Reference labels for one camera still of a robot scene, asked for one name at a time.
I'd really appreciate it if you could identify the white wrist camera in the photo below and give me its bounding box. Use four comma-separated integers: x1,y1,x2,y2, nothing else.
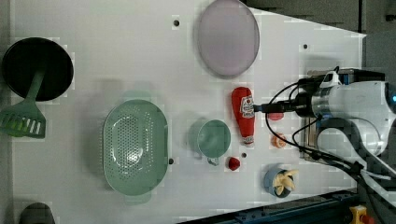
319,71,341,89

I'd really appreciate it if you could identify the red ketchup bottle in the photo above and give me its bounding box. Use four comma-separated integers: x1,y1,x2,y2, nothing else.
231,87,255,146

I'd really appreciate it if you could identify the black cup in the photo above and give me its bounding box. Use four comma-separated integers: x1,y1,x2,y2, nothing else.
18,203,55,224

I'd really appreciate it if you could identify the green oval strainer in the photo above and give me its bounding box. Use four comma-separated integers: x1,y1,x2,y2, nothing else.
103,99,168,196

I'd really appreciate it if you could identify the purple round plate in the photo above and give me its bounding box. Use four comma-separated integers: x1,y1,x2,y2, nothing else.
197,0,260,77

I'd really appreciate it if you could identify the red strawberry toy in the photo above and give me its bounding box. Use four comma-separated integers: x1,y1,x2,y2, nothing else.
228,157,240,171

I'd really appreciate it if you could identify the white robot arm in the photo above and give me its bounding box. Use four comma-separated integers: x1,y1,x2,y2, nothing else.
252,76,395,180

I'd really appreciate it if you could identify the orange slice toy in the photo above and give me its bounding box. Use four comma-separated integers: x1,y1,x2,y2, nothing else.
271,133,287,148

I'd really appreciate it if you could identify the blue bowl with chips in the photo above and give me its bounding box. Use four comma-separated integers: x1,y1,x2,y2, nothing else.
263,166,298,198

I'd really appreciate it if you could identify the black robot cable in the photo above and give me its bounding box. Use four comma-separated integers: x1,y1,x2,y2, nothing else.
264,81,396,224

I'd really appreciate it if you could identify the red apple toy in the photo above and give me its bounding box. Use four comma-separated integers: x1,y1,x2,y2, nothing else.
268,113,284,121

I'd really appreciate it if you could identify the green measuring cup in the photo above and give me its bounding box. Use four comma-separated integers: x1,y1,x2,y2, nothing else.
188,119,231,166

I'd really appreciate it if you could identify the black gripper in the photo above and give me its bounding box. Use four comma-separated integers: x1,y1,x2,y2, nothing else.
253,77,320,118

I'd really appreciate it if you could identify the green slotted spatula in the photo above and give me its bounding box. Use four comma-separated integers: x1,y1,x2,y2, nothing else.
0,69,46,139

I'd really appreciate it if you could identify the black cylindrical container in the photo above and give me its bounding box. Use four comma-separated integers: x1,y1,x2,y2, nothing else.
2,37,74,102

